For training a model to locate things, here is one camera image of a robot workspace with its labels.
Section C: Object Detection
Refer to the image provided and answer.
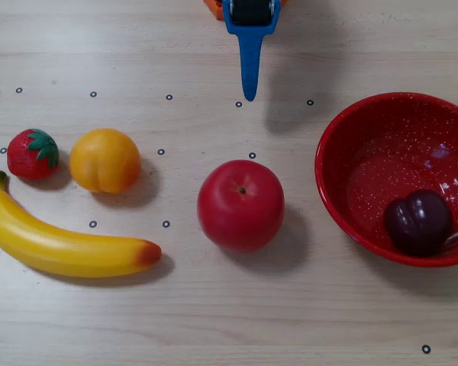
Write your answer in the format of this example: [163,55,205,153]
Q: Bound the blue gripper with motor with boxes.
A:
[222,0,282,103]

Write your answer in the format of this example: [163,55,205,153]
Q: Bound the dark purple plum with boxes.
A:
[383,189,454,258]

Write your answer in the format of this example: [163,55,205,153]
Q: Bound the red speckled enamel bowl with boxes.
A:
[314,91,458,268]

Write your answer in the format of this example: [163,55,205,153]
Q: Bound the red apple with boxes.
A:
[196,159,285,254]

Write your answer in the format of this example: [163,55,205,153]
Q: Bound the yellow orange peach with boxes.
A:
[69,127,142,194]

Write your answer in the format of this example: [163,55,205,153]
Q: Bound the red strawberry with green leaves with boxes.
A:
[6,128,60,181]

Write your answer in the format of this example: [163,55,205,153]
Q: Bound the yellow banana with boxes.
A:
[0,169,163,279]

